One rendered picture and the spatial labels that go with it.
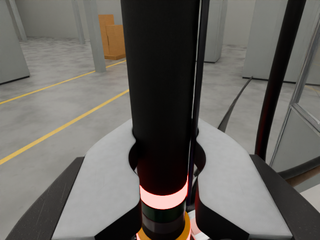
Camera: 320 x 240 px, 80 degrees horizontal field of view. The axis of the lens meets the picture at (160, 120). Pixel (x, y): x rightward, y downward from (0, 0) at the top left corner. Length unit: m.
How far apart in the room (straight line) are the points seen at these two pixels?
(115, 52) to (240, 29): 7.05
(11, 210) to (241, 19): 11.83
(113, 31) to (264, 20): 5.13
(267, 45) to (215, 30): 2.21
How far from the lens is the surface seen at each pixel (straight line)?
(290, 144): 1.61
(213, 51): 7.30
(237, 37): 12.29
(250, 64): 5.65
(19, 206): 2.35
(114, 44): 8.27
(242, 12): 12.23
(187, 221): 0.17
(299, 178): 0.29
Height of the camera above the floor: 1.54
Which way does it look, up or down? 29 degrees down
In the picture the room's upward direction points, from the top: 1 degrees counter-clockwise
